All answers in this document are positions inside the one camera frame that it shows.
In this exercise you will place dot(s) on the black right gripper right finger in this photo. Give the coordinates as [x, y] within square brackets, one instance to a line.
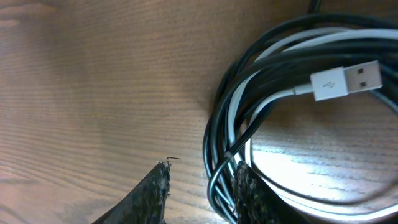
[257, 203]

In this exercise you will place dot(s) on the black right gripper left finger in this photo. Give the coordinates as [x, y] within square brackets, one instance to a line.
[145, 203]

